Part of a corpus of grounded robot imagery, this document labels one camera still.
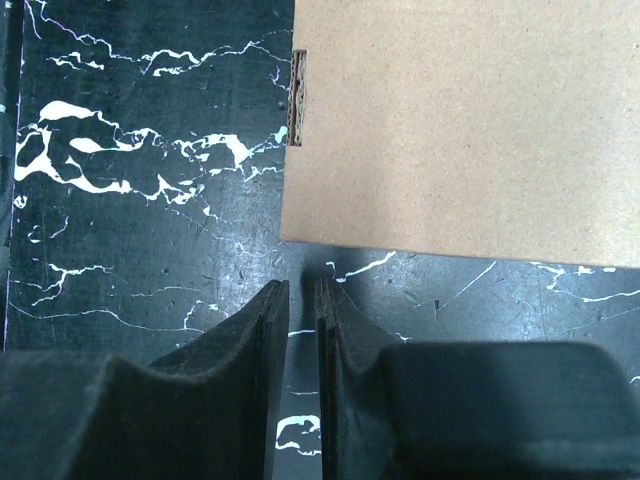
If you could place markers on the cardboard box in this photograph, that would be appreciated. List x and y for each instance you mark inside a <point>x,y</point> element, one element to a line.
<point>490,129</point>

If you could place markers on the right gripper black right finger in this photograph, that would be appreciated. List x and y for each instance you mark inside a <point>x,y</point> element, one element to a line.
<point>467,410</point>

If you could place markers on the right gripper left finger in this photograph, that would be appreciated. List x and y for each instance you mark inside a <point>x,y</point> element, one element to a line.
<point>207,410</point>

